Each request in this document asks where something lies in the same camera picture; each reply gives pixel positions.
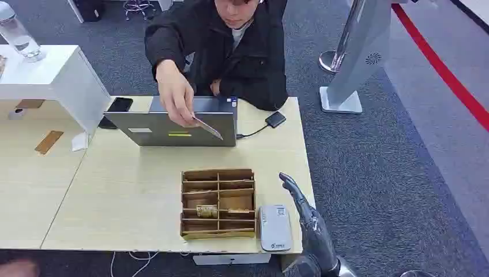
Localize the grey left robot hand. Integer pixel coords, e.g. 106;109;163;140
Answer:
0;259;40;277

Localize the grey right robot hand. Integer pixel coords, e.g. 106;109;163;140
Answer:
278;172;341;277

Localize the person's right hand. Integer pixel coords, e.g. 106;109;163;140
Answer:
155;59;200;129

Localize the brown printed card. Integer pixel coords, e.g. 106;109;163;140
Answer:
192;115;225;141

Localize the grey card reader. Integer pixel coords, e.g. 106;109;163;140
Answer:
258;204;294;253

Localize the grey laptop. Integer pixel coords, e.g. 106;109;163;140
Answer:
103;95;238;148

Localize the person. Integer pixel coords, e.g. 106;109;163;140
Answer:
144;0;289;112

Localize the black smartphone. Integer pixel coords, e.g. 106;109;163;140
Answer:
98;97;134;130

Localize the black external drive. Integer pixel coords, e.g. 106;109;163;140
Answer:
265;111;287;129

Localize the chrome stool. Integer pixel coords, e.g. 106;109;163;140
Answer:
123;0;157;21

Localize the wooden card box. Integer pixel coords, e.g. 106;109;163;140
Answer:
179;169;257;241

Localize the white paper slip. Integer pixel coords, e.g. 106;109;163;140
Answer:
71;132;89;152

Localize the chrome stanchion pole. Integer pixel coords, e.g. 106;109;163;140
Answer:
319;0;366;74

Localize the black bag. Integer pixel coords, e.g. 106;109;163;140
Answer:
72;0;106;23

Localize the brown cardboard strip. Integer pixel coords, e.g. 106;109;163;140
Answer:
34;130;65;156

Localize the white desk shelf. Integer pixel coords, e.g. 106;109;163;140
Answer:
0;44;112;135

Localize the brown tape patch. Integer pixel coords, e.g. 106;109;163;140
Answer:
15;99;46;110

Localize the grey kiosk stand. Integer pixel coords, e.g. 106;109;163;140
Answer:
319;0;409;115

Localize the small grey desk grommet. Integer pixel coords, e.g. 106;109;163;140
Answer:
7;108;28;122

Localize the clear water bottle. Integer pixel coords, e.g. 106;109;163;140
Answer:
0;0;47;63

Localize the red floor tape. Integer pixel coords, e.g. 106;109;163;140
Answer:
391;3;489;133

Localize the black drive cable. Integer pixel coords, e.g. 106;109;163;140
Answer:
236;124;270;140

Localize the white cable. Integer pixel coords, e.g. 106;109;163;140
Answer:
110;250;161;277

